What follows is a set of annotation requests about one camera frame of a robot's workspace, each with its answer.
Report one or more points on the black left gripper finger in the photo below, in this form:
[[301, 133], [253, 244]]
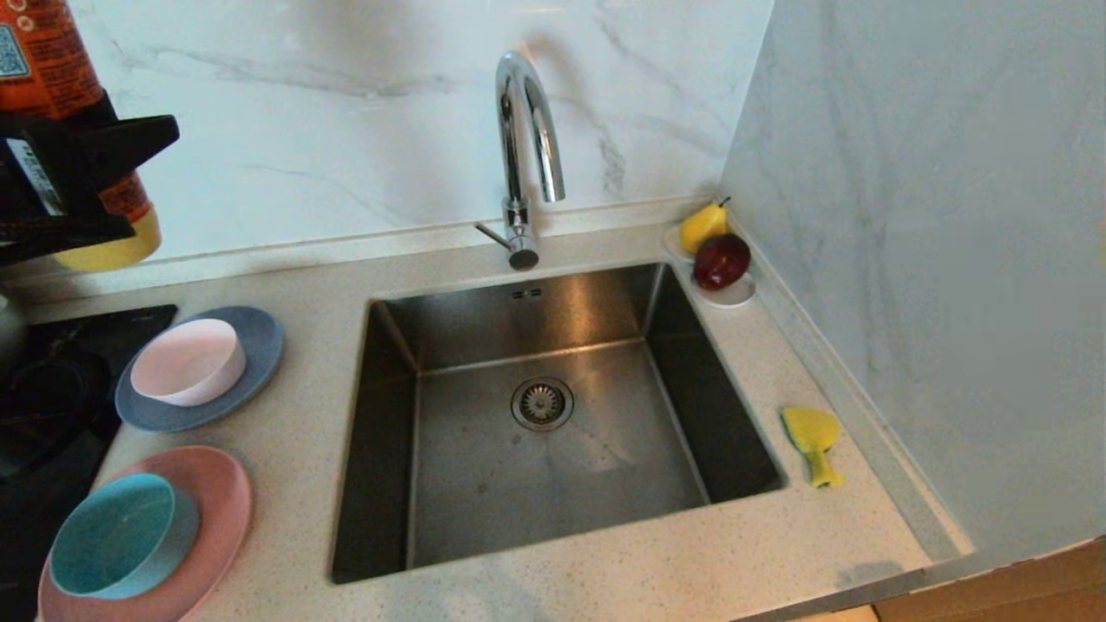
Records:
[[78, 238], [143, 138]]

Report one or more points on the orange dish soap bottle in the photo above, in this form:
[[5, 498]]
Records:
[[52, 60]]

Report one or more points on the stainless steel sink basin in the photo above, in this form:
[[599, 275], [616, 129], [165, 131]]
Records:
[[484, 484]]

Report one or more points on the yellow green sponge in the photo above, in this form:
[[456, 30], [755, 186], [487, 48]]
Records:
[[810, 430]]

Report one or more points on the black induction cooktop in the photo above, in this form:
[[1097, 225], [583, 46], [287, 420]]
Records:
[[130, 324]]

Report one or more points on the pale pink bowl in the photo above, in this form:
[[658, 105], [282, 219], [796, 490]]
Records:
[[186, 358]]

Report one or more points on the blue grey plate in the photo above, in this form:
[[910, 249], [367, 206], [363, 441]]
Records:
[[257, 345]]

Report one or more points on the pink plate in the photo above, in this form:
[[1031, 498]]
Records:
[[220, 501]]

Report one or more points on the teal bowl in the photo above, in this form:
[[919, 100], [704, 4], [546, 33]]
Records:
[[112, 536]]

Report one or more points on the chrome gooseneck faucet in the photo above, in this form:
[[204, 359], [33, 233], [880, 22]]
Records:
[[517, 130]]

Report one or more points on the round metal drain strainer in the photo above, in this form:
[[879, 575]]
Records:
[[542, 403]]

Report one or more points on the yellow pear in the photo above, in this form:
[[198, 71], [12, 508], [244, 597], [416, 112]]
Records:
[[700, 226]]

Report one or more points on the dark red apple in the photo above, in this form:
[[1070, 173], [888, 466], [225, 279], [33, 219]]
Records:
[[721, 261]]

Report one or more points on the small white dish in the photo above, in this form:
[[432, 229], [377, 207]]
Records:
[[733, 298]]

